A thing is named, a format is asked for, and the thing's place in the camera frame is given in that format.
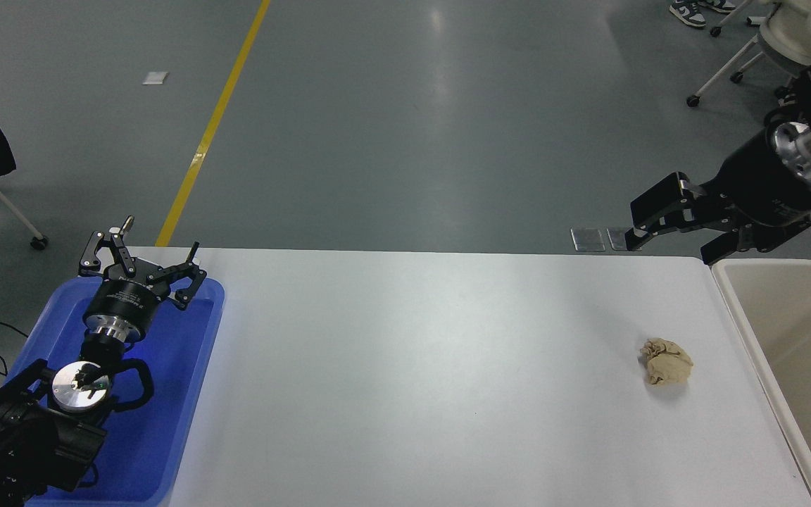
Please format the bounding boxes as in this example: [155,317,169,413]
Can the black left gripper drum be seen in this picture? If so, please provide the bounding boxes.
[84,275,168,338]

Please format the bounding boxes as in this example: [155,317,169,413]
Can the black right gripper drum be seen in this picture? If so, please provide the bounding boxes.
[718,130,811,228]

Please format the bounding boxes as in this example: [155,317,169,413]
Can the tan paper ball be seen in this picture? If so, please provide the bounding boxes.
[638,338,695,387]

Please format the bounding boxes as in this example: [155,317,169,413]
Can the blue plastic tray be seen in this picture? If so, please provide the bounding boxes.
[0,276,226,506]

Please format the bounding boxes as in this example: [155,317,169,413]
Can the large pale bin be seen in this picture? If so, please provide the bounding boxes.
[712,258,811,507]

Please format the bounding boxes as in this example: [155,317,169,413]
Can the grey chair with casters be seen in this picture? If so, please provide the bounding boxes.
[0,144,49,251]

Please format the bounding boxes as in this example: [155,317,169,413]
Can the white wheeled chair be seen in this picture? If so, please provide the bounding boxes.
[686,0,811,108]

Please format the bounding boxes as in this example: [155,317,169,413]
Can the white chair leg with caster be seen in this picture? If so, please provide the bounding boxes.
[709,0,758,37]

